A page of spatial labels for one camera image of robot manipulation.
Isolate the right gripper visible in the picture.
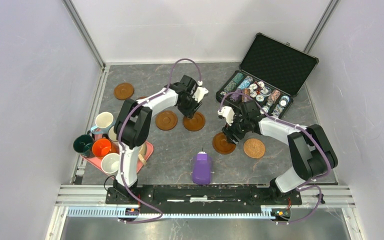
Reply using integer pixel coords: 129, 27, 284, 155
222, 112, 249, 146

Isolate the woven rattan coaster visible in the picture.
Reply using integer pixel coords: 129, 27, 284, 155
243, 138, 266, 159

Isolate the light blue mug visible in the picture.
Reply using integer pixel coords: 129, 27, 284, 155
90, 111, 115, 135

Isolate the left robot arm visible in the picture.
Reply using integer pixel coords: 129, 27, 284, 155
113, 75, 209, 204

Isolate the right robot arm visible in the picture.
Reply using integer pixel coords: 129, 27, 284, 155
217, 100, 338, 204

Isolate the purple plastic box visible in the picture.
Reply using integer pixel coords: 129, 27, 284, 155
191, 151, 212, 185

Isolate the beige mug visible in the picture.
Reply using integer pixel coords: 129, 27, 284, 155
138, 143, 147, 166

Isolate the black poker chip case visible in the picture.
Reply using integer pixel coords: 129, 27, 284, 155
215, 33, 319, 118

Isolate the orange mug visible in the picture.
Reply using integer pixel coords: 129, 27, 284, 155
91, 138, 117, 159

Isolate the dark green mug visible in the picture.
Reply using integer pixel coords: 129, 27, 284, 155
72, 134, 95, 158

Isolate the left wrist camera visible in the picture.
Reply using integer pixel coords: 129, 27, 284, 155
192, 86, 209, 103

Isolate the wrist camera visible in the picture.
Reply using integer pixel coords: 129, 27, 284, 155
217, 106, 235, 126
192, 86, 209, 103

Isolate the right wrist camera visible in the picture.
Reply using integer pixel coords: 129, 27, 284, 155
217, 106, 235, 126

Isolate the white mug dark handle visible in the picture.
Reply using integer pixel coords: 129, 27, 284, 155
107, 125, 118, 143

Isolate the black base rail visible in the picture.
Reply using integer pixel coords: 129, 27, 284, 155
105, 184, 303, 215

